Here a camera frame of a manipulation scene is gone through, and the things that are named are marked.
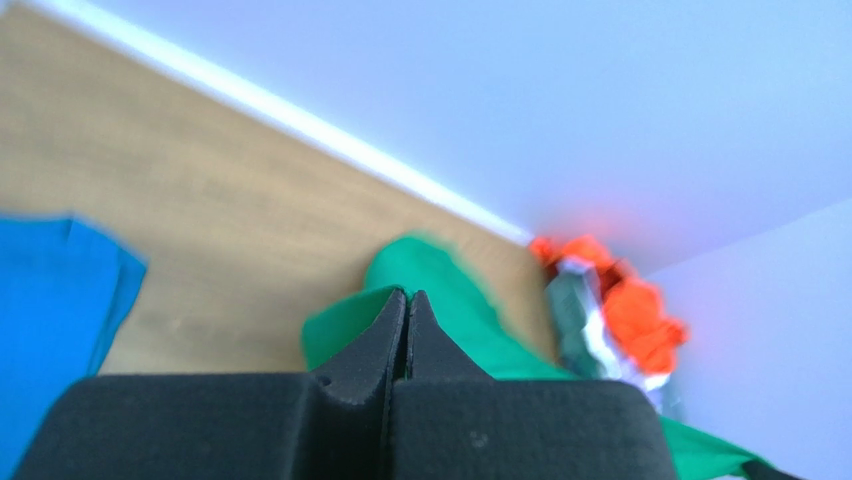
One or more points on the orange t-shirt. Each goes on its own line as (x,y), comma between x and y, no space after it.
(633,308)

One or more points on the teal plastic basket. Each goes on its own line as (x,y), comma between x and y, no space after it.
(572,326)

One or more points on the folded blue t-shirt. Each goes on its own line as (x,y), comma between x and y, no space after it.
(66,288)

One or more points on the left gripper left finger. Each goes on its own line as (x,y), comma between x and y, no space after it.
(328,423)

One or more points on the green t-shirt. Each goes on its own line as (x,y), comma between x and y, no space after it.
(466,313)

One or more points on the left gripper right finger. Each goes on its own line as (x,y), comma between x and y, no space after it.
(448,419)

